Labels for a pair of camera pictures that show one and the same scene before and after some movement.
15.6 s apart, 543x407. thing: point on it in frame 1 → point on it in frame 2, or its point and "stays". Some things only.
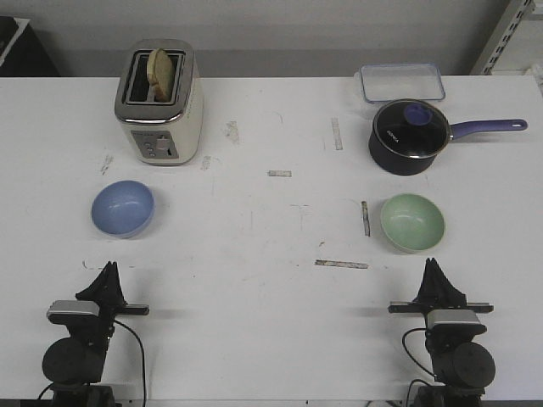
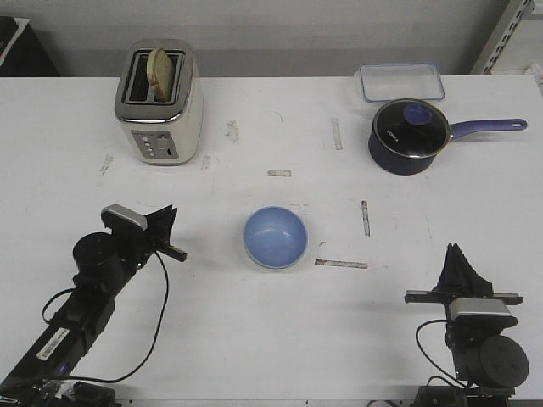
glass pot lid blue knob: (412, 128) stays
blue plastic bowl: (122, 209) → (276, 236)
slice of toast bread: (161, 75) stays
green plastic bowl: (411, 223) → (271, 267)
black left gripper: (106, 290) → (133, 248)
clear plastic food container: (389, 82) stays
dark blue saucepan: (407, 135) stays
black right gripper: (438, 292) → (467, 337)
